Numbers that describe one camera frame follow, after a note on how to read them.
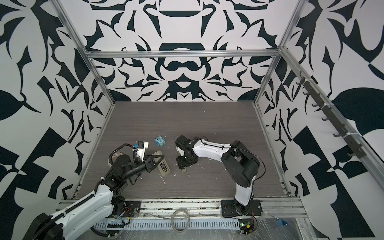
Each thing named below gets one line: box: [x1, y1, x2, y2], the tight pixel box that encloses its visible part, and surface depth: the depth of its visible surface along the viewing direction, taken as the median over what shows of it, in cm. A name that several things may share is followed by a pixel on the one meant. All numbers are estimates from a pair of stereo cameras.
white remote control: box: [152, 150, 171, 177], surface depth 78 cm
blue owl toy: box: [154, 135, 166, 147], surface depth 98 cm
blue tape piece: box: [277, 219, 289, 228], surface depth 71 cm
